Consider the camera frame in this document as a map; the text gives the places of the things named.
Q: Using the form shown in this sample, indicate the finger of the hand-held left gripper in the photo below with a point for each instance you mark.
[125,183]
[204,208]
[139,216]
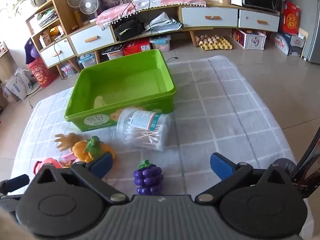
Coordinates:
[13,183]

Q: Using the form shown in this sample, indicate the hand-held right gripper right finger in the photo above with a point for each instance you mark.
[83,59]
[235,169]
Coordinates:
[221,166]

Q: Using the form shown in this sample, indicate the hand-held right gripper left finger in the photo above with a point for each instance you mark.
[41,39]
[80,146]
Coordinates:
[100,166]

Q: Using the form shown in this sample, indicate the orange toy pumpkin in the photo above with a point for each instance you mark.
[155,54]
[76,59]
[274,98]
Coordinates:
[80,152]

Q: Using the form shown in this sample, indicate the pink toy pig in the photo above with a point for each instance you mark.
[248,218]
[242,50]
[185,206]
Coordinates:
[42,165]

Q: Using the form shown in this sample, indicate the purple toy grapes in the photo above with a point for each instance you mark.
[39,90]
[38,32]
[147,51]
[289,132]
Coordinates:
[147,177]

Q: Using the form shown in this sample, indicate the clear cotton swab jar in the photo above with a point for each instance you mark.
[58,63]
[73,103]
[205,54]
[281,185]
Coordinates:
[145,135]

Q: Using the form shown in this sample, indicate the green plastic box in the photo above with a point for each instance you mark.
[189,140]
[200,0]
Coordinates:
[120,80]

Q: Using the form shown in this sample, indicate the pink toy box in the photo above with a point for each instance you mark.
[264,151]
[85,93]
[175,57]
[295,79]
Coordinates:
[67,158]

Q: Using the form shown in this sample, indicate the beige toy starfish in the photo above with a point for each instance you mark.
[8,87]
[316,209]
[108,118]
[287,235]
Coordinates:
[67,141]

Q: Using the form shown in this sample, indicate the grey checked cloth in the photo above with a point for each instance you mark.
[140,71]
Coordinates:
[225,105]

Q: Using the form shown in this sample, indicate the white plastic bag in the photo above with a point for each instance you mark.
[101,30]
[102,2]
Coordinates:
[17,85]

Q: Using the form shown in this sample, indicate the blue-lidded clear storage box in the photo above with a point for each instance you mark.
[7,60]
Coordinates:
[88,61]

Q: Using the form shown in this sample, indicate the red printed bag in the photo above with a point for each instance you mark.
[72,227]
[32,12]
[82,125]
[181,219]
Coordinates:
[41,73]

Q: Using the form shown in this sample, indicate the black keyboard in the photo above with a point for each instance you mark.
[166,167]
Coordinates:
[112,48]

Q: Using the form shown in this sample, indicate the white cabinet drawer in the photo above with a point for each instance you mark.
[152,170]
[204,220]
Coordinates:
[258,21]
[210,17]
[56,53]
[92,40]

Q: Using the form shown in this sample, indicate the yellow egg tray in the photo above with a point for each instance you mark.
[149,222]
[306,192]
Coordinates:
[213,42]

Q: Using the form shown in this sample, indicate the red carton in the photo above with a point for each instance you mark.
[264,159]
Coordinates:
[136,47]

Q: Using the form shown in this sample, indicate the purple balloon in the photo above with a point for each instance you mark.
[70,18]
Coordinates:
[35,52]

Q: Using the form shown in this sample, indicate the small cardboard box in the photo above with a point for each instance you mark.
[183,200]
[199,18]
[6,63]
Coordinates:
[45,40]

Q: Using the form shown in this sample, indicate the black bag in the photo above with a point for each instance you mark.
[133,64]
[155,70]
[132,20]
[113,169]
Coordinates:
[128,30]

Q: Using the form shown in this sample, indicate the printed cardboard box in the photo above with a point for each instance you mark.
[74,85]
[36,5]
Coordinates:
[287,43]

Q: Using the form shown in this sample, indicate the wooden cabinet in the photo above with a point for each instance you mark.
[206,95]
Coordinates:
[172,31]

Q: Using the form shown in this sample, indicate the pile of loose papers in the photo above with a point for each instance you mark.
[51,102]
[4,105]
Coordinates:
[162,22]

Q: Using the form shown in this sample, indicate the stack of papers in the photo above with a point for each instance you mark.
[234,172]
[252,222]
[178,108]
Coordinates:
[47,17]

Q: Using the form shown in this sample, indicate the red gift box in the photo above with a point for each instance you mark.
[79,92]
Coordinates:
[291,18]

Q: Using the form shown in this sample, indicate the grey refrigerator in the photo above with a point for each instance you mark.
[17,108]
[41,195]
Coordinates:
[312,30]

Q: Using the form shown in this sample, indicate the pink tasselled cloth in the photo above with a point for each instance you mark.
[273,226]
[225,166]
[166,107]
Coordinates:
[160,3]

